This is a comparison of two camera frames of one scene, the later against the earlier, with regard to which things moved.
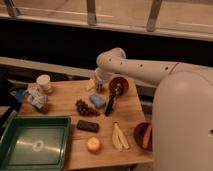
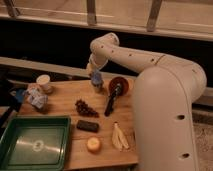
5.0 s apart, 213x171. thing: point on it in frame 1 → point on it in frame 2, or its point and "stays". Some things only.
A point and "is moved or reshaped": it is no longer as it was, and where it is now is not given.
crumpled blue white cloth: (36, 96) stays
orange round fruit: (93, 144) stays
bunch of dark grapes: (85, 110) stays
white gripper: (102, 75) → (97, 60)
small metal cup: (99, 87) stays
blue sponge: (97, 99) is moved or reshaped
